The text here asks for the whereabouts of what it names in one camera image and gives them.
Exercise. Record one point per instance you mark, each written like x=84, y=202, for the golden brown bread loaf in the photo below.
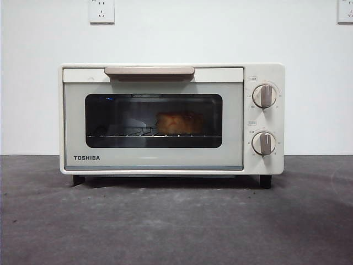
x=179, y=122

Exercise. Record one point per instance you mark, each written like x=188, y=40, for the cream toaster oven housing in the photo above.
x=268, y=118

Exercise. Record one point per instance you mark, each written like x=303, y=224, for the cream timer knob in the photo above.
x=264, y=143

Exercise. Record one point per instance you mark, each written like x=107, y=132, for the cream temperature knob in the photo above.
x=264, y=96

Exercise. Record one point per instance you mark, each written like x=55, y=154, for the white wall socket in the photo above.
x=101, y=12
x=345, y=12

